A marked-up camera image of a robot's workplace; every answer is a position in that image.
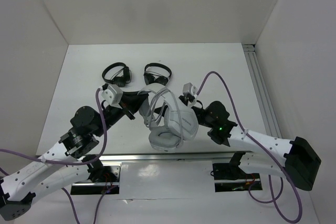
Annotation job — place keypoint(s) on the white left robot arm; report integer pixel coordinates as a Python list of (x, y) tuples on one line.
[(69, 160)]

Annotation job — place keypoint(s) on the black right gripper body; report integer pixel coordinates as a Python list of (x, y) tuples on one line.
[(198, 111)]

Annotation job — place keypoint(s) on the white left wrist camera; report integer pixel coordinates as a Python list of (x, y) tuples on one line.
[(112, 94)]

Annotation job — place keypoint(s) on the black headphones with thin band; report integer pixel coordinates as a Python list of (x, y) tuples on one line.
[(151, 77)]

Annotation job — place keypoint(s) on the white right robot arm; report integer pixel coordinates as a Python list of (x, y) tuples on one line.
[(296, 159)]

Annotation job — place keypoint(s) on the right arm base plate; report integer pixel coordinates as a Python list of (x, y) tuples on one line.
[(228, 178)]

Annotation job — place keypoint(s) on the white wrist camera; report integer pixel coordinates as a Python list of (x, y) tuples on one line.
[(190, 93), (112, 94)]

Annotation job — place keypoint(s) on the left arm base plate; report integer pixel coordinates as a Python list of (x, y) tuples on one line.
[(107, 181)]

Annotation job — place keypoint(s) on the aluminium side rail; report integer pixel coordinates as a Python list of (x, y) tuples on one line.
[(263, 98)]

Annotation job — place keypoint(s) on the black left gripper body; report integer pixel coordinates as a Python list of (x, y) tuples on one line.
[(113, 114)]

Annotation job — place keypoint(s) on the black headphones with silver band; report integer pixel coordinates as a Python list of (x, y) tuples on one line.
[(121, 78)]

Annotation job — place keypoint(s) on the aluminium front rail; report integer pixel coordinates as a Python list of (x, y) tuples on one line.
[(167, 157)]

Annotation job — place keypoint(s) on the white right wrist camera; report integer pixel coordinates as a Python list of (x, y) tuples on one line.
[(190, 93)]

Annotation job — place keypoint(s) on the white over-ear headphones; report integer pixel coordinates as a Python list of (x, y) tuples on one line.
[(169, 120)]

